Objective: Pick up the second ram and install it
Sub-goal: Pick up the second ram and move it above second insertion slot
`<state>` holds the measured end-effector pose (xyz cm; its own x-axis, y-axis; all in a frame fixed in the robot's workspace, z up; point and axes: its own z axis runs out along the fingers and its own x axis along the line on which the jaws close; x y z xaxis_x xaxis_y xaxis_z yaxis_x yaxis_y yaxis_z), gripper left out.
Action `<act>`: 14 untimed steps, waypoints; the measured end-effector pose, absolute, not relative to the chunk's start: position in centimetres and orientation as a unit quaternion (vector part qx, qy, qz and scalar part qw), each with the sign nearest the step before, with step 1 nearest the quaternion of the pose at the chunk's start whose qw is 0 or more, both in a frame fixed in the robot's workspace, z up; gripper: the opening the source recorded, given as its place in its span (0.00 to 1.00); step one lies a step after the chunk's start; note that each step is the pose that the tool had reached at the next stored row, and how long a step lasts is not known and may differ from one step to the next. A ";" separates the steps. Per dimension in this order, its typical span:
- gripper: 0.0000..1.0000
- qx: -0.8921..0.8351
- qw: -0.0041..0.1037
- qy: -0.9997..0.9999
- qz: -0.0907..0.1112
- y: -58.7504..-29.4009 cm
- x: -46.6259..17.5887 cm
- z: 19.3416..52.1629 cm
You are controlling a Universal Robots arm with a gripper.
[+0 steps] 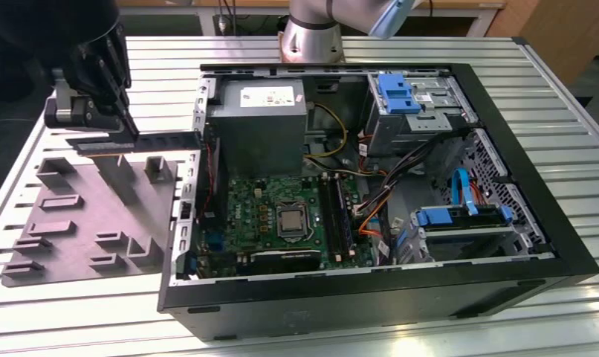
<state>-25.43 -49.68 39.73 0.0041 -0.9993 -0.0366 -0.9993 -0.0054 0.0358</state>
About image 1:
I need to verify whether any grey parts rack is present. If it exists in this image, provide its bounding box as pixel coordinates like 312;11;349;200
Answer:
1;154;181;288

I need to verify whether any blue data wire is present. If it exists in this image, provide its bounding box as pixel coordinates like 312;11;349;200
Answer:
449;168;481;217

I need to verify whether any yellow wire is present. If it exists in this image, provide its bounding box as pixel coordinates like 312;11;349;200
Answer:
303;103;349;161

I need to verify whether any black PC case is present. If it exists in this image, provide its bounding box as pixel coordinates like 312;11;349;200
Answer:
156;62;599;341

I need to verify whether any CPU socket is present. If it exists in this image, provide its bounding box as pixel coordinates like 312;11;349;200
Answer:
272;199;315;243

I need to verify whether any blue drive bay latch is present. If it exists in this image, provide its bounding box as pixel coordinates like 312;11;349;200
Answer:
376;74;423;115

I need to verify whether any hard disk in blue carrier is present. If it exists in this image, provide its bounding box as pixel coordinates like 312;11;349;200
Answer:
411;206;515;234

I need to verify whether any metal drive cage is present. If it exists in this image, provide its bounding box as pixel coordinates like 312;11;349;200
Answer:
365;72;479;157

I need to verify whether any wooden desk white frame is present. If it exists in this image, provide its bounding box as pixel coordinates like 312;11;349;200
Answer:
114;0;508;38

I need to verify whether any grey cable with plug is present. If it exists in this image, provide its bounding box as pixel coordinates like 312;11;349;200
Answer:
217;0;231;33

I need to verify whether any grey power supply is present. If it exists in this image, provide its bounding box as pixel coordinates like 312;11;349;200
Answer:
207;80;311;176

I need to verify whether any orange wire bundle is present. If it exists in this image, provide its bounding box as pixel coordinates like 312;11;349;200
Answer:
356;208;397;239

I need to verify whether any black graphics card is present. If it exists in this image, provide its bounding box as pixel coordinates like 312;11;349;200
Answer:
236;249;323;276

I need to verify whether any black wire bundle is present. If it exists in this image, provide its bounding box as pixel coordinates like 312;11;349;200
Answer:
380;128;473;189

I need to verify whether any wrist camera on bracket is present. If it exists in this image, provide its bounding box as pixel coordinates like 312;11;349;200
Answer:
44;66;125;133

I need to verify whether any green motherboard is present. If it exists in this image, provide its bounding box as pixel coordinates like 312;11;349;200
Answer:
195;174;380;278

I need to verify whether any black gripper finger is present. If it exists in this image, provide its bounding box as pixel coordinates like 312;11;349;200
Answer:
65;36;137;149
105;28;141;148

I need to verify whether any wooden cabinet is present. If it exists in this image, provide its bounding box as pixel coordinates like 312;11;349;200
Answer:
487;0;599;86

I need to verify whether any white power supply label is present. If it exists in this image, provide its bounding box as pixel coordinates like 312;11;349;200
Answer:
239;86;296;109

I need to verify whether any blue RAM stick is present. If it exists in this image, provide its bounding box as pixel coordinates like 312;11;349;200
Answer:
78;129;203;156
336;178;356;258

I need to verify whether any silver CPU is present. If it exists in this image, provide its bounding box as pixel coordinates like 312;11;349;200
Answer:
279;212;305;232

